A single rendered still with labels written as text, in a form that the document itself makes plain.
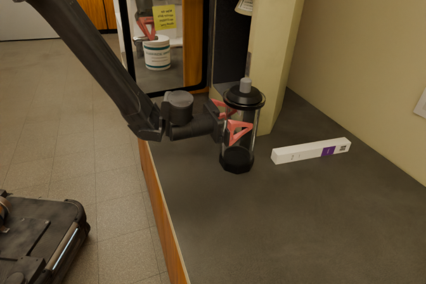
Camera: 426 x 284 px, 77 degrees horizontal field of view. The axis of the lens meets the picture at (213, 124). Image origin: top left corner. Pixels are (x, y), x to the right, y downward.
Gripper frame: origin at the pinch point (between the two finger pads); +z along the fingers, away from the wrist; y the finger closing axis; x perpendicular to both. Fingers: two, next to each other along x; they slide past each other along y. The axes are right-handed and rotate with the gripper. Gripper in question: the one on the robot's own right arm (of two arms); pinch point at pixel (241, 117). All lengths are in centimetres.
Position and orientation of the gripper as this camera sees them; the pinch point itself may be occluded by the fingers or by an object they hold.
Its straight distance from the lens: 72.1
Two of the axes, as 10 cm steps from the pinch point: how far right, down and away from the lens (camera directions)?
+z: 9.3, -1.6, 3.3
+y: -3.7, -5.2, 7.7
